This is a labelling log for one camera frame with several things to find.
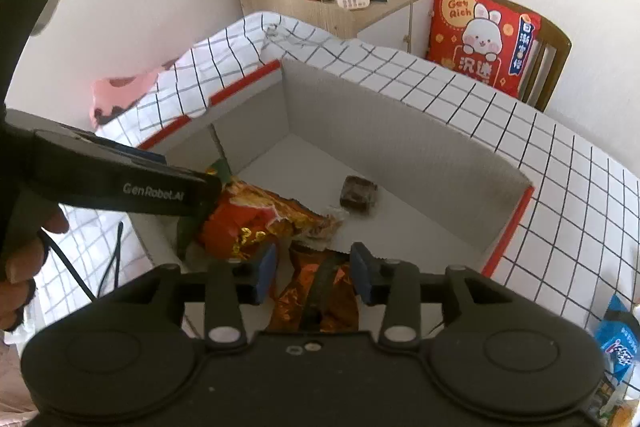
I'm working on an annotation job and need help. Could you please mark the person's left hand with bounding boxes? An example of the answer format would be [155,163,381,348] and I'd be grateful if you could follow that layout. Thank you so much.
[0,207,71,333]

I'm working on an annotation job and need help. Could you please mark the pink cushion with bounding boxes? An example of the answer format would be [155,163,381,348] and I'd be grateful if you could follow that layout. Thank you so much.
[90,57,182,128]

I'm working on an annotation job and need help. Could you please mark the blue snack packet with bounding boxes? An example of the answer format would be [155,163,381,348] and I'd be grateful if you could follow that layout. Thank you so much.
[592,294,640,384]

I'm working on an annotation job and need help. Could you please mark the wooden chair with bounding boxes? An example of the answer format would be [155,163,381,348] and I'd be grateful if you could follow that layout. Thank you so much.
[495,0,573,113]

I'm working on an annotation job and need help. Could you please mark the orange foil snack packet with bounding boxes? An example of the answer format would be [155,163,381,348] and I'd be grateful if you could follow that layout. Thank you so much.
[270,246,362,334]

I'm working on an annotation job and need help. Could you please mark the black cable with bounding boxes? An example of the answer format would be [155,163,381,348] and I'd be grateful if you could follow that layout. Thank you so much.
[39,221,126,304]

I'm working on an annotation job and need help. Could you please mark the red and white cardboard box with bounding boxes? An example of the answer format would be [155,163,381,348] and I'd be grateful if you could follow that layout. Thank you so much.
[132,56,537,334]

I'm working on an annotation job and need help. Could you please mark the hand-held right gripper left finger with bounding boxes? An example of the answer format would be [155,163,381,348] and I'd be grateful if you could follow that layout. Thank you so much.
[120,243,279,353]

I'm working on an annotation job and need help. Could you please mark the red rabbit pillow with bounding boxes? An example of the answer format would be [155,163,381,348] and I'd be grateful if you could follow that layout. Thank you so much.
[425,0,542,98]

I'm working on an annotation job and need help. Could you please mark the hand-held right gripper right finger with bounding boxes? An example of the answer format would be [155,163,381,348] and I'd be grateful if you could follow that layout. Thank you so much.
[350,242,507,353]

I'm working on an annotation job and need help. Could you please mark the red snack packet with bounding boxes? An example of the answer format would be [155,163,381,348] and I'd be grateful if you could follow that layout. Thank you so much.
[196,179,343,262]

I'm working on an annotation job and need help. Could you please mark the small brown snack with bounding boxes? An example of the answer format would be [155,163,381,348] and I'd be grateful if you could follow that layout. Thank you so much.
[339,175,379,219]

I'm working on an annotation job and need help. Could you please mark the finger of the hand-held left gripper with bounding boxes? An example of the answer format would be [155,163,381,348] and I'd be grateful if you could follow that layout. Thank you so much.
[95,132,173,168]

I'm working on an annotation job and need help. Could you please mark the wooden side cabinet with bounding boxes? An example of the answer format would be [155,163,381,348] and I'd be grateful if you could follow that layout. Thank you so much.
[237,0,445,56]

